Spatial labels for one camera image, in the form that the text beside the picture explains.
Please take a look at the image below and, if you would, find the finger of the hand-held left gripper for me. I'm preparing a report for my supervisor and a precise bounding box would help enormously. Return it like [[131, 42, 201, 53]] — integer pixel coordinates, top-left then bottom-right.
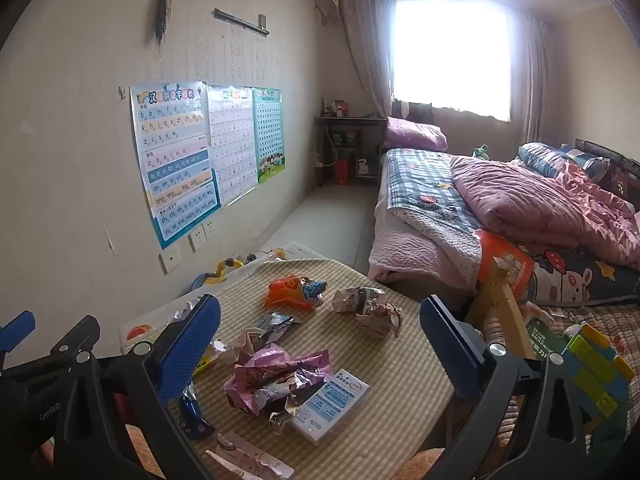
[[0, 315, 102, 386], [0, 310, 37, 356]]

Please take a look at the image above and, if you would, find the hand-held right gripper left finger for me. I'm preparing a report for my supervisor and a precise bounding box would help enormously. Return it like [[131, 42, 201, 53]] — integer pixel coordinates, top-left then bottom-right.
[[52, 294, 222, 480]]

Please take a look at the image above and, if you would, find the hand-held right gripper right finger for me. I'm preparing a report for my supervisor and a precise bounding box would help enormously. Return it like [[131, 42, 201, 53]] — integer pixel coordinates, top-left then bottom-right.
[[419, 295, 592, 480]]

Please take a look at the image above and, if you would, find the dark foil snack packet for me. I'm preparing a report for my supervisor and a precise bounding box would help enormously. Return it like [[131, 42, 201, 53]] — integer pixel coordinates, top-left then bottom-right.
[[252, 311, 296, 344]]

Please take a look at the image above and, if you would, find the pink sachet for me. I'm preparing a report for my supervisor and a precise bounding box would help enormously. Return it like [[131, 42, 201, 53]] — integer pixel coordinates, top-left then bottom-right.
[[204, 450, 247, 480]]

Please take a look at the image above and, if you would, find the pink white snack wrapper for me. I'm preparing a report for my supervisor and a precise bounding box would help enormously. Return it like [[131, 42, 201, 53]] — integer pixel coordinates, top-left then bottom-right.
[[216, 432, 296, 480]]

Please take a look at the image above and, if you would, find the yellow crumpled wrapper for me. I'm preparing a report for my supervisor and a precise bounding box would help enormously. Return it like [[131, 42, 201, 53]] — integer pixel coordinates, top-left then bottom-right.
[[192, 339, 227, 377]]

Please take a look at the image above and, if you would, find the silver foil wrapper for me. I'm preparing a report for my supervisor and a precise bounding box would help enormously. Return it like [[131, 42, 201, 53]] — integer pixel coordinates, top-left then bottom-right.
[[169, 299, 202, 332]]

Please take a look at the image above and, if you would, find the beige wrapper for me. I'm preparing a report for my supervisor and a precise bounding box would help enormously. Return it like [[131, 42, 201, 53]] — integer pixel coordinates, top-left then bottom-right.
[[234, 327, 272, 357]]

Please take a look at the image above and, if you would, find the beige striped tablecloth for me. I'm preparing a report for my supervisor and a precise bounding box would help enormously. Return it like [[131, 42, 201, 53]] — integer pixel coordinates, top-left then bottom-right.
[[167, 258, 468, 480]]

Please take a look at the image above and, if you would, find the crumpled paper ball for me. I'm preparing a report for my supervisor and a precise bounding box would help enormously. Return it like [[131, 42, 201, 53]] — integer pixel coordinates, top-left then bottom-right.
[[354, 302, 404, 340]]

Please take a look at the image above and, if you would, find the green packet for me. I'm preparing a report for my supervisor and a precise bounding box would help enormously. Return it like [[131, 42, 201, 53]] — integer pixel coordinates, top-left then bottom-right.
[[524, 316, 567, 362]]

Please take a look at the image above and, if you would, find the orange book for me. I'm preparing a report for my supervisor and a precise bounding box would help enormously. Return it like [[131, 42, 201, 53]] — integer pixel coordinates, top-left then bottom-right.
[[476, 230, 537, 307]]

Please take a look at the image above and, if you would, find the crumpled white wrapper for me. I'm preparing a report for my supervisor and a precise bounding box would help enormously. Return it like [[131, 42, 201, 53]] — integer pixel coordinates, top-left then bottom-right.
[[332, 285, 387, 316]]

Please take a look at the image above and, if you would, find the orange blue snack wrapper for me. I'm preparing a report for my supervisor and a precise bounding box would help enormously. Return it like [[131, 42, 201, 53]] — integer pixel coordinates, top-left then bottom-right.
[[263, 275, 329, 314]]

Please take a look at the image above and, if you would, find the white blue box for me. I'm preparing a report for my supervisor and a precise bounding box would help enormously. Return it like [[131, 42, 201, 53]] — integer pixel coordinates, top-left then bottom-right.
[[290, 368, 371, 445]]

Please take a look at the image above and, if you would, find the colourful toy block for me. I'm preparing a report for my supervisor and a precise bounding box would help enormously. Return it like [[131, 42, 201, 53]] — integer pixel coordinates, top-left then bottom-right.
[[559, 322, 637, 419]]

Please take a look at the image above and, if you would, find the cartoon printed blanket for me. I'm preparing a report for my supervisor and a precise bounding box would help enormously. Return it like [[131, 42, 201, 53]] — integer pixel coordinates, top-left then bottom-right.
[[529, 249, 640, 307]]

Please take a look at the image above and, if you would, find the blue plaid quilt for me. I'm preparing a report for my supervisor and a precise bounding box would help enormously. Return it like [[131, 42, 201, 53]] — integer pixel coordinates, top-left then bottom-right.
[[386, 148, 483, 262]]

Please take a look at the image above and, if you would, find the blue striped pillow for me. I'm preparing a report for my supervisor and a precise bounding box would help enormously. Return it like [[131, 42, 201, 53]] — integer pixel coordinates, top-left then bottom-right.
[[517, 142, 612, 182]]

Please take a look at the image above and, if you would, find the purple pillow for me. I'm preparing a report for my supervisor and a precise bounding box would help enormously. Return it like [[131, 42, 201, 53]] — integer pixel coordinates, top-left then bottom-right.
[[383, 116, 449, 152]]

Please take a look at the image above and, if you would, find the dark side shelf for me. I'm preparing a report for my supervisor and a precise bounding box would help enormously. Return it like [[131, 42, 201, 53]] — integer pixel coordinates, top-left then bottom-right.
[[313, 114, 389, 187]]

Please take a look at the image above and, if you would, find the dark headboard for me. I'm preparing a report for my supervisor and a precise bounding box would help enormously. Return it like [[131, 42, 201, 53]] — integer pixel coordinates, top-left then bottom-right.
[[574, 138, 640, 183]]

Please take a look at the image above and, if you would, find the sheer purple curtain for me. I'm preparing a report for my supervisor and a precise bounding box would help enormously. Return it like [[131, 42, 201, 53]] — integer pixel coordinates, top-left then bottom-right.
[[519, 10, 552, 147], [334, 0, 401, 122]]

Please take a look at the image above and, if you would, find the bright window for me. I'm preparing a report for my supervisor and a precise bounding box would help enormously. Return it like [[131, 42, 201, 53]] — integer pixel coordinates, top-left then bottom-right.
[[394, 0, 517, 122]]

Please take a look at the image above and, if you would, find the blue phonics wall poster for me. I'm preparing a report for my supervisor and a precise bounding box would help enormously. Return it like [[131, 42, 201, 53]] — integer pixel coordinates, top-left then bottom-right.
[[130, 82, 222, 250]]

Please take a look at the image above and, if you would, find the white chart wall poster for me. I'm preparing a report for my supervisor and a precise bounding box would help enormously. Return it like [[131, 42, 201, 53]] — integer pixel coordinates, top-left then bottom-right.
[[206, 85, 259, 207]]

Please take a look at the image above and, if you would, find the green chart wall poster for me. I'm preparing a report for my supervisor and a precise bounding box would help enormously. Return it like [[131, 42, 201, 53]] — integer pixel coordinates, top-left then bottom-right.
[[252, 87, 287, 185]]

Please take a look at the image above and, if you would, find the metal wall rail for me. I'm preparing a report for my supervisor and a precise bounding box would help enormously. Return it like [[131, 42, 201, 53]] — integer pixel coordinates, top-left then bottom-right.
[[213, 8, 270, 37]]

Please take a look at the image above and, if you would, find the dark hanging wall item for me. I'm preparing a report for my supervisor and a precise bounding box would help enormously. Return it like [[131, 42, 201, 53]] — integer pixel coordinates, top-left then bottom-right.
[[154, 0, 182, 44]]

